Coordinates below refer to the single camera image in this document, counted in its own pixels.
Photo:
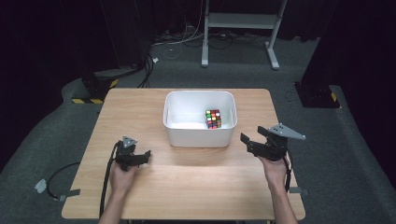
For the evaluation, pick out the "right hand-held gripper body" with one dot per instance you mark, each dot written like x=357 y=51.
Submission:
x=277 y=146

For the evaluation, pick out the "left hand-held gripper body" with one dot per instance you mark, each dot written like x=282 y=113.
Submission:
x=126 y=152

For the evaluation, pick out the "multicoloured puzzle cube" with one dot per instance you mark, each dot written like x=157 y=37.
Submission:
x=213 y=119

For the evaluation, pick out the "white plastic bin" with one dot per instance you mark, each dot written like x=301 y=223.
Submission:
x=186 y=137

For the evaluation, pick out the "person's right hand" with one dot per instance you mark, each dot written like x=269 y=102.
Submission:
x=275 y=174

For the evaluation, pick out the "person's left hand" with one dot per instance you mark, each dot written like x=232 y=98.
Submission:
x=122 y=182

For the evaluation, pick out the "grey tape strip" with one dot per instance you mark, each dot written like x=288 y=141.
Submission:
x=300 y=191
x=70 y=194

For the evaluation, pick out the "black base with hazard tape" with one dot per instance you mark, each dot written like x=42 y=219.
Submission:
x=93 y=88
x=316 y=96

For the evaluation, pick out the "grey tape patch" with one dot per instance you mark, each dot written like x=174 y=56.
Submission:
x=40 y=186

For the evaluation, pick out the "small white plug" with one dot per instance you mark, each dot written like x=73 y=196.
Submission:
x=155 y=60

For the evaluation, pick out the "grey metal stand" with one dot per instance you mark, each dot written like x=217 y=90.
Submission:
x=241 y=20

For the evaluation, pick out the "black curtain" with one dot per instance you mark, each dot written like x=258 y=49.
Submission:
x=46 y=46
x=364 y=62

